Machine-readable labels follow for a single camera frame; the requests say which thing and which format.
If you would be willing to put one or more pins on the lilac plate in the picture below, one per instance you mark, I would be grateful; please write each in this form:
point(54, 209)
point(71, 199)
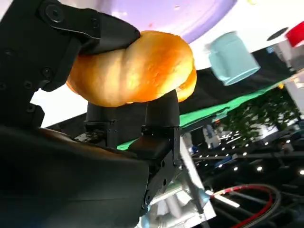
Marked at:
point(171, 16)

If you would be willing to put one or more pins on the black cloth backdrop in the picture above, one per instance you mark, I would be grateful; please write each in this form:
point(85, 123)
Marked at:
point(213, 92)

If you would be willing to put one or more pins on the green leafy plants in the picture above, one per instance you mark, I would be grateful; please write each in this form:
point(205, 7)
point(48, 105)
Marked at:
point(256, 114)

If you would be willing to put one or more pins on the orange and white bread roll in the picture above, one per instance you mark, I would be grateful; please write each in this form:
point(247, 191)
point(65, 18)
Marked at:
point(142, 71)

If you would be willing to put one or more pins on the red box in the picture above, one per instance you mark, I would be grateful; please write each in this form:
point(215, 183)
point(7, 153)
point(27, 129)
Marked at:
point(295, 34)

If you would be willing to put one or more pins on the silver metal frame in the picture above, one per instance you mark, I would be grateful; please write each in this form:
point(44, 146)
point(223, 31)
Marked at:
point(185, 204)

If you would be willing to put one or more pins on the black round table grommet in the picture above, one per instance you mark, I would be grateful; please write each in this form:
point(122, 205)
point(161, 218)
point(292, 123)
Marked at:
point(277, 34)

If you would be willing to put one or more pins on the pale green mug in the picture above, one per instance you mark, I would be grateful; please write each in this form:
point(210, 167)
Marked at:
point(234, 59)

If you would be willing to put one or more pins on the green cloth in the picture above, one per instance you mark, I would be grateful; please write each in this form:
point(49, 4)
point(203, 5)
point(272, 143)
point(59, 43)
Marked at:
point(206, 110)

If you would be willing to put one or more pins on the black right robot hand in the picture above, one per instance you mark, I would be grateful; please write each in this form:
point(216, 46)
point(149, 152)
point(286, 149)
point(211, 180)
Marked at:
point(47, 178)

